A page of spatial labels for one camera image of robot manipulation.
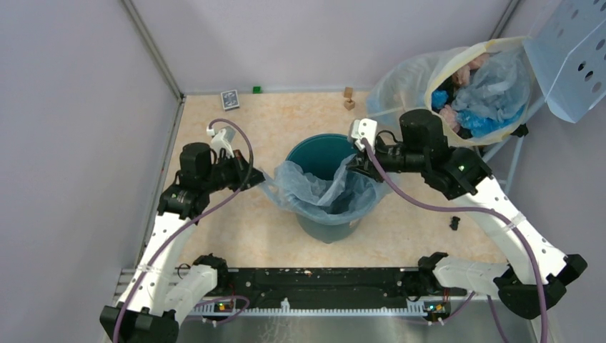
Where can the light blue trash bag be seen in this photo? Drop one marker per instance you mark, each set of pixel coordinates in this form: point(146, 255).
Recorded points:
point(347, 197)

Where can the white cable comb strip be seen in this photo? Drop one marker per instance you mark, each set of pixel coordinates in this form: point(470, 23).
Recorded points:
point(413, 309)

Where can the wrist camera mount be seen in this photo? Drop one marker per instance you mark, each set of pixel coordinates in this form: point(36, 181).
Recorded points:
point(361, 129)
point(221, 141)

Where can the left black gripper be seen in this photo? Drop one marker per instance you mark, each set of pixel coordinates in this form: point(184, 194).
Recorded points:
point(241, 171)

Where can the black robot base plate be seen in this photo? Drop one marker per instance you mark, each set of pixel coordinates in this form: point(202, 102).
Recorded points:
point(330, 288)

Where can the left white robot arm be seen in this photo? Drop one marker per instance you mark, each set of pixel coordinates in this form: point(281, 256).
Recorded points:
point(151, 309)

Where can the playing card deck box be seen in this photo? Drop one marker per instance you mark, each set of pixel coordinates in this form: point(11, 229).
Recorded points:
point(230, 100)

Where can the small black floor piece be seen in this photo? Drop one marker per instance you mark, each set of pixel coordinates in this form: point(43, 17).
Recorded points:
point(454, 223)

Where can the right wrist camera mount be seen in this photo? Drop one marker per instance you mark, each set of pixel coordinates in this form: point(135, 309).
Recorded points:
point(361, 129)

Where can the large translucent sack of bags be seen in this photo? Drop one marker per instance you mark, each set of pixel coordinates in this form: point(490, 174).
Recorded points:
point(481, 93)

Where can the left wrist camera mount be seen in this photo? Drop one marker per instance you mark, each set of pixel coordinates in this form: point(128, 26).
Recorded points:
point(221, 141)

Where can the small wooden block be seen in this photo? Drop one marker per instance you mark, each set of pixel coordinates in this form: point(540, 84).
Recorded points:
point(349, 103)

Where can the perforated white metal panel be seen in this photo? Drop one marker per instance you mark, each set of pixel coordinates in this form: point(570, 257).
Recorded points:
point(567, 54)

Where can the teal plastic trash bin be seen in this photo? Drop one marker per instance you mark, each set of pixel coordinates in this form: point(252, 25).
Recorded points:
point(321, 155)

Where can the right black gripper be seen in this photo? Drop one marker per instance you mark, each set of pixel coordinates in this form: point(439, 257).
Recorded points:
point(362, 163)

